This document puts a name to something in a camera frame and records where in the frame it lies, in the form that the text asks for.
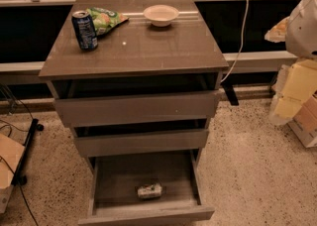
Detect white bowl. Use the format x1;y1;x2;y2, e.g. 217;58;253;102
143;5;179;27

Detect cardboard box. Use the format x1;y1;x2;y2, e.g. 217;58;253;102
0;134;25;214
288;95;317;148

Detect green chip bag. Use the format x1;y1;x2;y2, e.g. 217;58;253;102
87;7;129;36

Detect middle grey drawer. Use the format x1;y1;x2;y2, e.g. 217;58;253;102
74;119;209;158

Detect white cable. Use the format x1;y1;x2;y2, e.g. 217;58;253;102
220;0;250;84

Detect black bracket under rail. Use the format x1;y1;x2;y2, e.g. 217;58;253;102
222;82;239;106

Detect bottom grey drawer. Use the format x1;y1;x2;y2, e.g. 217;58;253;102
78;150;214;226

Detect grey drawer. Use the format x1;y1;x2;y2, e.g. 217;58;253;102
78;150;214;226
74;119;209;158
49;72;220;128

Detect top grey drawer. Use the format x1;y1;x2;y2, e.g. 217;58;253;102
49;72;220;128

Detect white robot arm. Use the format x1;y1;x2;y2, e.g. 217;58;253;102
264;0;317;59

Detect grey drawer cabinet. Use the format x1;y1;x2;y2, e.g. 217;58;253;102
38;0;230;226

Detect black stand with wheels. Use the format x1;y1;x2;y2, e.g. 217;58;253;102
12;118;44;185

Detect cardboard box left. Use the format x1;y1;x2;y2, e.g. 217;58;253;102
0;134;25;214

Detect cardboard box right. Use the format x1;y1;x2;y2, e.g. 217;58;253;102
288;95;317;148

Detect black floor cables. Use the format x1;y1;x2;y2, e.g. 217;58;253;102
0;84;40;226

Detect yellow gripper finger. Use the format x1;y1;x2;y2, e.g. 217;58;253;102
264;17;289;43

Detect blue soda can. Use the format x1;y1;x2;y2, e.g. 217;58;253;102
71;10;98;51

